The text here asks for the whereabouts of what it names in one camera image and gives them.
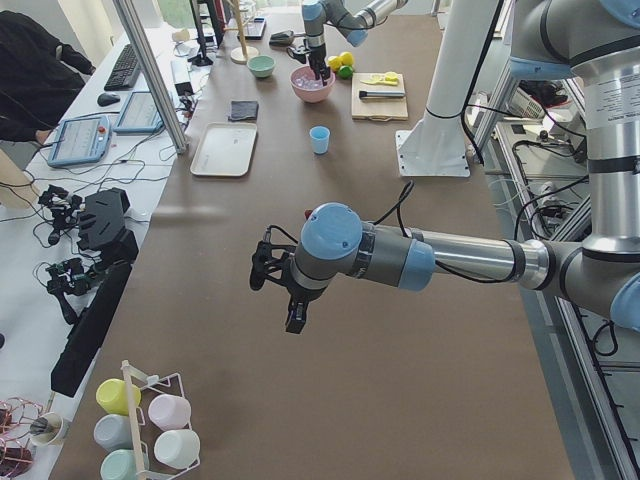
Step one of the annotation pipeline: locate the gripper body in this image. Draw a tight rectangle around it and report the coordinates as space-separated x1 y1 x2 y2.
287 272 332 312
305 34 326 68

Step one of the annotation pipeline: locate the pile of clear ice cubes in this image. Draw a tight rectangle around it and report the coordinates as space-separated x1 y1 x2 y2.
292 69 328 91

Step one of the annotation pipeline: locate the metal ice scoop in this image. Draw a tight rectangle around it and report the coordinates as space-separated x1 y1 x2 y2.
269 30 305 47

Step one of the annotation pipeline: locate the blue plastic cup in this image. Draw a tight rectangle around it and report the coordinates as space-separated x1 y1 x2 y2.
309 125 331 155

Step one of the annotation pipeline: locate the wooden cup tree stand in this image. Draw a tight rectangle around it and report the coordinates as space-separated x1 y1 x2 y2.
226 0 259 65

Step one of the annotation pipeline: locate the pink cup in rack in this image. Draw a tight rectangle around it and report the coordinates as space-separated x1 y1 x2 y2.
148 394 192 431

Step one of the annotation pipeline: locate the white cup in rack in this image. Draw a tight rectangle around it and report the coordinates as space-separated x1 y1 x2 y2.
154 429 201 469

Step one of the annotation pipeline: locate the yellow cup in rack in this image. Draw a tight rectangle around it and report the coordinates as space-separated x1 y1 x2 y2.
95 378 129 416

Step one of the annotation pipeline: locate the grey cup in rack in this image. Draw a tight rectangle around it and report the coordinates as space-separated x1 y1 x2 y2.
93 414 133 452

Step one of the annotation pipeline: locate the mint cup in rack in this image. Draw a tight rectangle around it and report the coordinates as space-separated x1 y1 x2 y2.
100 449 137 480

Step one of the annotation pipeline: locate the beige cup with tools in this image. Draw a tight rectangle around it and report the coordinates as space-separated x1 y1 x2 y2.
29 412 68 447

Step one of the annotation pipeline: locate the yellow lemon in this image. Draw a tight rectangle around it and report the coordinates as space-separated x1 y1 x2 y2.
339 51 355 66
326 56 342 72

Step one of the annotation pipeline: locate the pink bowl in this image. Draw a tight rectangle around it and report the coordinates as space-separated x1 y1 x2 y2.
290 66 336 103

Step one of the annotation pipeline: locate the green lime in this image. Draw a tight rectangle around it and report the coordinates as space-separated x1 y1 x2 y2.
337 65 354 80

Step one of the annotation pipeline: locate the mint green bowl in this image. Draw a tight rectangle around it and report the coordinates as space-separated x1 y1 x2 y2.
247 55 275 79

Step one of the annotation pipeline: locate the wooden cutting board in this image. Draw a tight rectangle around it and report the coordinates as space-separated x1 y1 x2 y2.
351 72 408 121

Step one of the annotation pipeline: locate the yellow plastic knife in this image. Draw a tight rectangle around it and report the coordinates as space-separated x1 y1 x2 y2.
360 78 399 86

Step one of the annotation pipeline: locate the dark grey folded cloth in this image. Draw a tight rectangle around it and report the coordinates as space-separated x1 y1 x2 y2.
228 100 259 122

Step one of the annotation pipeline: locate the beige plastic tray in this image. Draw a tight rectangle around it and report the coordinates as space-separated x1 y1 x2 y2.
190 122 257 177

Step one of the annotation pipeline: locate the blue teach pendant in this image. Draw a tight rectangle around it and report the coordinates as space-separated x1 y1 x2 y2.
47 115 111 168
113 91 164 135

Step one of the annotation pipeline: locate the black keyboard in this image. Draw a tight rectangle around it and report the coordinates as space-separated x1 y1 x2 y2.
104 44 141 91

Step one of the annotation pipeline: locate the black computer mouse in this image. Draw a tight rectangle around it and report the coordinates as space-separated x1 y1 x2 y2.
96 92 120 107

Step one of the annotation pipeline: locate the person in black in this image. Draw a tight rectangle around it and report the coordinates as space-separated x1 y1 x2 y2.
1 10 95 144

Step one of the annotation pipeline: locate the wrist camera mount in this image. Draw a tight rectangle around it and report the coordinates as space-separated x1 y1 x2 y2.
286 44 309 64
249 224 298 291

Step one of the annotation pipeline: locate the white wire cup rack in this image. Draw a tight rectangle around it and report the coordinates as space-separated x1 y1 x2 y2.
121 360 201 479

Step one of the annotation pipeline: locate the aluminium frame post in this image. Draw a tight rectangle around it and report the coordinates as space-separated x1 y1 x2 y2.
113 0 187 155

